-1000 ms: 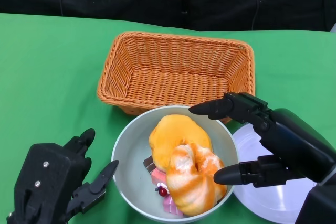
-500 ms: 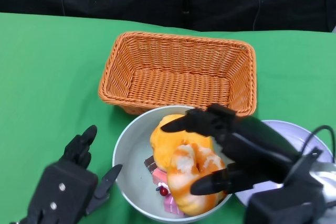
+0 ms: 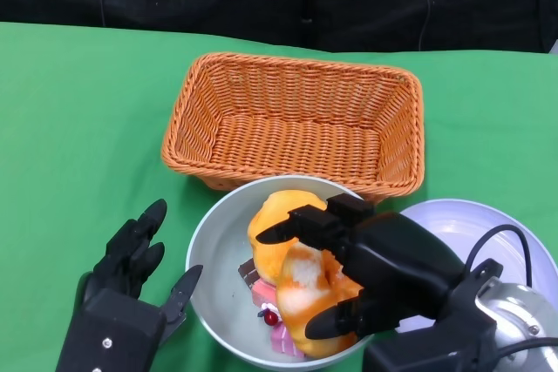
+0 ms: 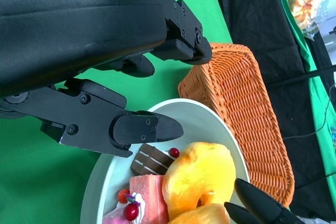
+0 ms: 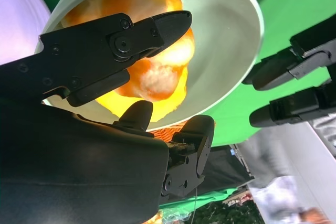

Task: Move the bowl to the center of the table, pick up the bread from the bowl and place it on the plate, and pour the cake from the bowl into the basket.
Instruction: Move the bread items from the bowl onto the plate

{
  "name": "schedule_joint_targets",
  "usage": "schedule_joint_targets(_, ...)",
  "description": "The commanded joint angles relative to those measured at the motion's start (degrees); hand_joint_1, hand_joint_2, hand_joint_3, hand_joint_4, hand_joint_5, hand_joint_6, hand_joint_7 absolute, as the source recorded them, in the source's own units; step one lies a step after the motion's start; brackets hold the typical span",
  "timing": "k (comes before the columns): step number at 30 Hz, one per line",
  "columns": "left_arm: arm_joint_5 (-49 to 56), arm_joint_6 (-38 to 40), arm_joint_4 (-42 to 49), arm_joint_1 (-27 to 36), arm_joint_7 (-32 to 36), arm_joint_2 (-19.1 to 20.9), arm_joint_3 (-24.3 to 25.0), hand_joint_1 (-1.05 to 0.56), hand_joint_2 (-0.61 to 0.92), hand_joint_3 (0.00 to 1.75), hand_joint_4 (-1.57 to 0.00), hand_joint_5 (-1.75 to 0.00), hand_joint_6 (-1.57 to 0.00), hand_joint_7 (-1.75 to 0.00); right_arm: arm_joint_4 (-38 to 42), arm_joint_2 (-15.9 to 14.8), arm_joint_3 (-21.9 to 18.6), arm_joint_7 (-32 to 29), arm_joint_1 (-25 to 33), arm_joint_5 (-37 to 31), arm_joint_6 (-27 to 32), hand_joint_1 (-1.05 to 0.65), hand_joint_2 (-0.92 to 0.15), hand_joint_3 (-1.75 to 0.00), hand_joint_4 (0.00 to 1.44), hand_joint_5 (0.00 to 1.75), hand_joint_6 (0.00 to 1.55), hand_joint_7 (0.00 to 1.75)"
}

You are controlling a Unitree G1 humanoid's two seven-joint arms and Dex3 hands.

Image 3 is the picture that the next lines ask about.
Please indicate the small pink toy cake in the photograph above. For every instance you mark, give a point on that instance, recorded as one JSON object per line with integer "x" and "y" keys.
{"x": 283, "y": 341}

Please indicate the green tablecloth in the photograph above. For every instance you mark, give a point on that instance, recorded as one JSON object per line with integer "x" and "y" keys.
{"x": 87, "y": 106}

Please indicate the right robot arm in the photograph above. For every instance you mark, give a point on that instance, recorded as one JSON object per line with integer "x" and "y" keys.
{"x": 514, "y": 324}

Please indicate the orange wicker basket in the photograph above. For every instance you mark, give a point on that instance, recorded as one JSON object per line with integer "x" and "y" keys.
{"x": 296, "y": 141}

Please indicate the brown chocolate toy cake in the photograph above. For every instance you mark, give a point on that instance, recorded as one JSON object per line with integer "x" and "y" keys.
{"x": 247, "y": 274}

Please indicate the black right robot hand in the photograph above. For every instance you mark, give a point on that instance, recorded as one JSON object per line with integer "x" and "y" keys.
{"x": 401, "y": 259}

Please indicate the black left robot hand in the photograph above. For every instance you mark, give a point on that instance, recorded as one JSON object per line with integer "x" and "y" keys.
{"x": 113, "y": 328}

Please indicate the white frosted orange donut bread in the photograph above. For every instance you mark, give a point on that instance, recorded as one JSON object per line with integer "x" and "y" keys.
{"x": 305, "y": 285}

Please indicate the pale green round bowl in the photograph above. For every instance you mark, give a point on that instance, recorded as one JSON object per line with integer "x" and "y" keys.
{"x": 218, "y": 250}

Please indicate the lavender round plate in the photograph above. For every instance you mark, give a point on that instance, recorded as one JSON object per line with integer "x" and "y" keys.
{"x": 453, "y": 224}

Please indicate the plain orange donut bread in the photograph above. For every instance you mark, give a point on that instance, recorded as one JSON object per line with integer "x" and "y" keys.
{"x": 272, "y": 254}

